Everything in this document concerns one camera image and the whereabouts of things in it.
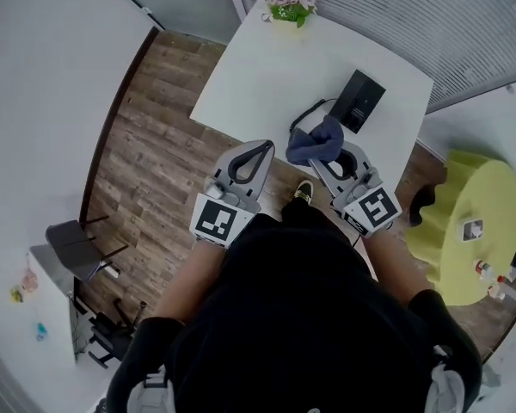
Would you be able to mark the person's right forearm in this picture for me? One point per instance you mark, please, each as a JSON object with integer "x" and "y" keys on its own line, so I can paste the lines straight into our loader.
{"x": 393, "y": 269}

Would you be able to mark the round yellow-green covered table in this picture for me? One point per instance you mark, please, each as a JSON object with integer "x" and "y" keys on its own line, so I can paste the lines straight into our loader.
{"x": 473, "y": 196}

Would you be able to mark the window blinds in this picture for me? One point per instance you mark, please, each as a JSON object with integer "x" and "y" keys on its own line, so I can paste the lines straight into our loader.
{"x": 434, "y": 24}

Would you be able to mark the person's black clothing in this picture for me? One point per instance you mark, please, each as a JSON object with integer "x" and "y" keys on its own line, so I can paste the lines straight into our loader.
{"x": 296, "y": 316}

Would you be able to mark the person's left forearm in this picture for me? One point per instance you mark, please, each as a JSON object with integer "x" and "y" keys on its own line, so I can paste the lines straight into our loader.
{"x": 189, "y": 278}

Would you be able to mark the black chair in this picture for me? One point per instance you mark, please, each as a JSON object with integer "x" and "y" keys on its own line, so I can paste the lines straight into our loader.
{"x": 75, "y": 248}

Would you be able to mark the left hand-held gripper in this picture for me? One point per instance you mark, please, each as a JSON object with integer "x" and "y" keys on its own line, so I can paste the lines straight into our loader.
{"x": 217, "y": 220}

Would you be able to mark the blue wall decoration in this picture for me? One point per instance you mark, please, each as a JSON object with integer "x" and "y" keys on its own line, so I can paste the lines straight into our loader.
{"x": 41, "y": 331}

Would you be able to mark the pink flower pot plant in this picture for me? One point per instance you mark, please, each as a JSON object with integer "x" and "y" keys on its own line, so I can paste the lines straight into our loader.
{"x": 290, "y": 0}

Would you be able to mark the dark blue cloth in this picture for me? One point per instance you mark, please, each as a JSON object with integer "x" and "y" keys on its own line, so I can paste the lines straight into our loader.
{"x": 311, "y": 144}

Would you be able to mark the black office chair base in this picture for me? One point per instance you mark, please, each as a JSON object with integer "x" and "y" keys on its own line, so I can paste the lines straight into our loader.
{"x": 112, "y": 334}

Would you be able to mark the white square box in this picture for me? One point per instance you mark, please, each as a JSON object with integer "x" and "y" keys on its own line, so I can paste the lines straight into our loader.
{"x": 471, "y": 229}

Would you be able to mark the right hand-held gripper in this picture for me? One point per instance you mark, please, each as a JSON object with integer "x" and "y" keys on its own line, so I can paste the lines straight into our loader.
{"x": 372, "y": 209}

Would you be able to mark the person's shoe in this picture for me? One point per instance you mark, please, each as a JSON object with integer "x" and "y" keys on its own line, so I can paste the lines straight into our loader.
{"x": 303, "y": 191}

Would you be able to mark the small red-capped bottle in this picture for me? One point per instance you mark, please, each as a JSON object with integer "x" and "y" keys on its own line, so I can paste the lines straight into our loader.
{"x": 496, "y": 286}
{"x": 483, "y": 269}

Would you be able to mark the black desk phone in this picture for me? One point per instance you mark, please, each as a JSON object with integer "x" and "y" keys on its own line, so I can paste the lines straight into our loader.
{"x": 357, "y": 101}

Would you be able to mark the pink and yellow wall decoration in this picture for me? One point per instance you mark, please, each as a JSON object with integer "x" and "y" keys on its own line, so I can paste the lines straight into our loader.
{"x": 23, "y": 284}

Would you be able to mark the white power strip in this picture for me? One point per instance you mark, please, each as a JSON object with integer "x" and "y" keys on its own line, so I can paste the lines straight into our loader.
{"x": 109, "y": 270}

